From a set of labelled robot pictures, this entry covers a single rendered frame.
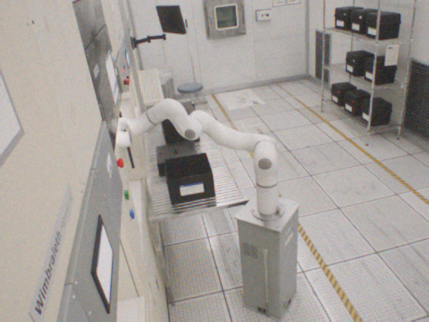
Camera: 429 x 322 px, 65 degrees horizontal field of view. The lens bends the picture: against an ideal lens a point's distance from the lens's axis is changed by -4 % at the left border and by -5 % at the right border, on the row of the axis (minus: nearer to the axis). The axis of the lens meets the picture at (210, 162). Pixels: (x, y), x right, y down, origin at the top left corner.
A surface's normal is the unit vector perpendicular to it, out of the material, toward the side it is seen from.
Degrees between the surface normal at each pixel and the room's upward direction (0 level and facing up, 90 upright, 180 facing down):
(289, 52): 90
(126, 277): 90
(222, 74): 90
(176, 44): 90
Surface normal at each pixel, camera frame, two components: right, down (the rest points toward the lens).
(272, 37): 0.18, 0.46
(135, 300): -0.11, -0.87
